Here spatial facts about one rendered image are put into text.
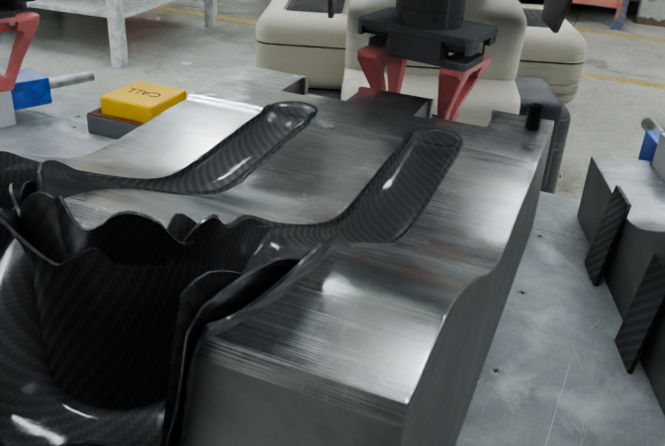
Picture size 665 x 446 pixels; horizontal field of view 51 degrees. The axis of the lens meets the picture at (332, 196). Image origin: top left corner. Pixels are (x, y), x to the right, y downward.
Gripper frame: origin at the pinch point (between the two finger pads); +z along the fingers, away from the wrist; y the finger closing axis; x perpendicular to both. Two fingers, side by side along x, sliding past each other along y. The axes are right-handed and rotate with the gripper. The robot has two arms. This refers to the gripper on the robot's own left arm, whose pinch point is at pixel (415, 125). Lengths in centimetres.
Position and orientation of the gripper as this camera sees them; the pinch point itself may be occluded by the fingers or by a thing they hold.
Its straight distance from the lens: 62.7
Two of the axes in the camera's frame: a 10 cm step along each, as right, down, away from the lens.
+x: 5.1, -3.5, 7.9
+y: 8.6, 2.8, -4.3
